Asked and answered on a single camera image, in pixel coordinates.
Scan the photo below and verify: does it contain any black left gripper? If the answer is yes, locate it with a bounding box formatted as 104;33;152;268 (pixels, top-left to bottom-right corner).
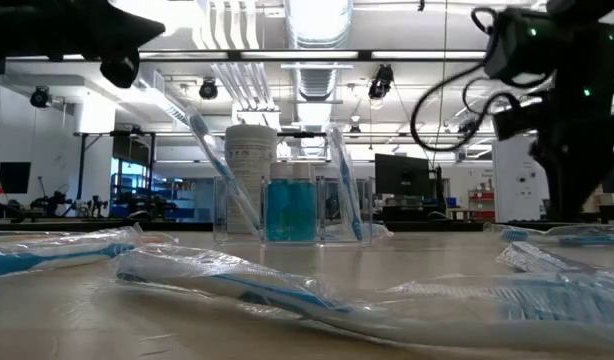
16;0;166;89

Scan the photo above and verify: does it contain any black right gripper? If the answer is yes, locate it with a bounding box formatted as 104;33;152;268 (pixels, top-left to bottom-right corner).
530;84;614;222

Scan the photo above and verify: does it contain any white yellow wipes canister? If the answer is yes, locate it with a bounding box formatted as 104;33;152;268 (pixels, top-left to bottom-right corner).
223;123;279;236

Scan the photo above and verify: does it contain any clear acrylic organiser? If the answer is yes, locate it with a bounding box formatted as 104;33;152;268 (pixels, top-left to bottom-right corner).
212;174;377;247

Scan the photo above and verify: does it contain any teal mouthwash bottle white cap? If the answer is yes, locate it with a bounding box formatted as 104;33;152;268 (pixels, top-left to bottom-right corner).
289;162;319;243
264;162;294;243

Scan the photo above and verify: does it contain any white cabinet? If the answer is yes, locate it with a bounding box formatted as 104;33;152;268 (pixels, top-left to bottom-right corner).
491;135;551;224

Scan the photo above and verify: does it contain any red shelf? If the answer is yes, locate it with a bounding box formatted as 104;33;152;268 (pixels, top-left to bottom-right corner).
467;188;494;221

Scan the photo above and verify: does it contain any black ceiling spotlight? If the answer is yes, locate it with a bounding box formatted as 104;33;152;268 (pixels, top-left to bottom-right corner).
367;63;396;101
29;86;53;110
198;78;221;101

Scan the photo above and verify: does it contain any black computer monitor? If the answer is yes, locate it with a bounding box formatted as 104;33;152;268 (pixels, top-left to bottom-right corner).
374;153;432;197

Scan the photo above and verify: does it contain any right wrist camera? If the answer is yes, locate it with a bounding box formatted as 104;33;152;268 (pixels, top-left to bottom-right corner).
492;105;539;142

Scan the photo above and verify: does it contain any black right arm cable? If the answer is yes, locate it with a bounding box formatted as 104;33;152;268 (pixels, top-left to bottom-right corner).
409;5;548;154

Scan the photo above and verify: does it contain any black wall screen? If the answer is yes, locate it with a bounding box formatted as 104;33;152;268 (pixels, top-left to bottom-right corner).
0;161;32;195

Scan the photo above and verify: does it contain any silver ceiling duct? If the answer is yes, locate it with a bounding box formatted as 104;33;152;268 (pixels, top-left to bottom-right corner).
284;0;356;101

